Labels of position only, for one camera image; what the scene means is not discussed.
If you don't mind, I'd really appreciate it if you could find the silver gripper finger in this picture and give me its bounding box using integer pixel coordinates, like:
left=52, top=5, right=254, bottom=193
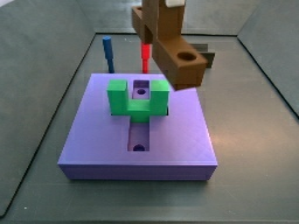
left=165, top=0, right=186, bottom=7

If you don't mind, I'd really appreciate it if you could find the brown T-shaped block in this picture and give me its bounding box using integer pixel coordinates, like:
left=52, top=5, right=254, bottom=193
left=131, top=0, right=209, bottom=90

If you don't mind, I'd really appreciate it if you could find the purple base board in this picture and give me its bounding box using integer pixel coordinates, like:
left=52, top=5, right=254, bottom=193
left=58, top=73, right=218, bottom=180

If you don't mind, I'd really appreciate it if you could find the red hexagonal peg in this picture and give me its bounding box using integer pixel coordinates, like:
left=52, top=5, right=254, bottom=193
left=141, top=43, right=151, bottom=74

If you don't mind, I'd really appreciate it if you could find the dark grey block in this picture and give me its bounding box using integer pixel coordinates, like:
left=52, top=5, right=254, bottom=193
left=191, top=43, right=215, bottom=68

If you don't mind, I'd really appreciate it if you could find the blue hexagonal peg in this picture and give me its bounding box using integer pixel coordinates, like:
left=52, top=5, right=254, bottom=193
left=103, top=36, right=115, bottom=74

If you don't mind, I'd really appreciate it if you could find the green U-shaped block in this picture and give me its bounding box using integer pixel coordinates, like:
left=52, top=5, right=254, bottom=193
left=107, top=80, right=170, bottom=123

